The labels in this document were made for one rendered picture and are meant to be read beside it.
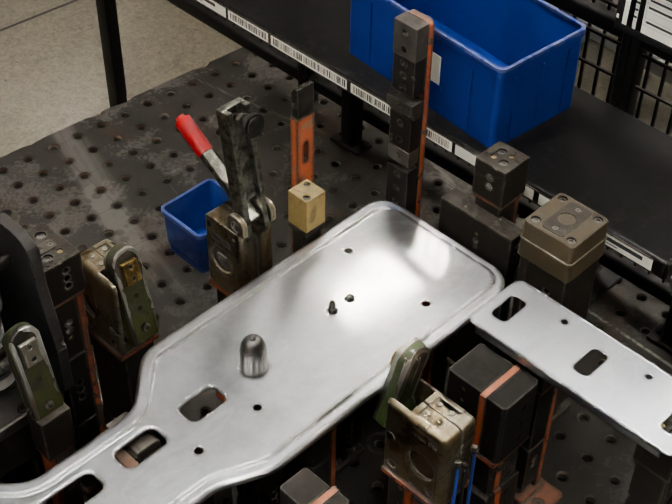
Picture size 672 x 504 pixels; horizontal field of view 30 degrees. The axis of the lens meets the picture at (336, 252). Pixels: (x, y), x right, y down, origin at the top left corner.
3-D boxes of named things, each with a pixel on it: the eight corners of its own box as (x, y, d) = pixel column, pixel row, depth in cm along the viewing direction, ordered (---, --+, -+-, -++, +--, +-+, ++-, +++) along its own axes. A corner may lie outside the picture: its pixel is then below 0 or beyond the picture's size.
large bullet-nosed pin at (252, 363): (253, 390, 142) (251, 351, 138) (234, 375, 144) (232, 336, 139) (273, 375, 144) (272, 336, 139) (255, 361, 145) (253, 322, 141)
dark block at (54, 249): (89, 500, 165) (43, 271, 136) (58, 470, 169) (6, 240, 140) (120, 479, 168) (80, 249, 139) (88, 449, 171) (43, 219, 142)
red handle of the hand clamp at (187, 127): (245, 226, 150) (168, 120, 151) (239, 232, 152) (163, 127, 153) (271, 209, 152) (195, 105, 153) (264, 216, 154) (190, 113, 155)
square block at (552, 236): (536, 440, 173) (573, 250, 149) (491, 408, 178) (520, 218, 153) (571, 408, 178) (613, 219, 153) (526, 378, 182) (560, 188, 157)
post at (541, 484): (534, 524, 163) (565, 378, 144) (470, 475, 169) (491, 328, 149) (564, 496, 167) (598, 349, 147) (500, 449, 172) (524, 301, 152)
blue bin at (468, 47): (491, 152, 167) (502, 72, 158) (344, 51, 184) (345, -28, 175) (575, 106, 175) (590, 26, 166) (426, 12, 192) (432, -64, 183)
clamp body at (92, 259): (138, 502, 165) (106, 304, 140) (85, 452, 171) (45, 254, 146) (191, 462, 170) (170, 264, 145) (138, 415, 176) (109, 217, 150)
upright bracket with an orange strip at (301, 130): (299, 372, 182) (297, 92, 148) (293, 367, 183) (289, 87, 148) (314, 361, 183) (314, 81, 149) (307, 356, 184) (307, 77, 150)
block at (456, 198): (488, 395, 179) (511, 240, 159) (426, 350, 185) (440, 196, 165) (501, 384, 181) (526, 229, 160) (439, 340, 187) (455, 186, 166)
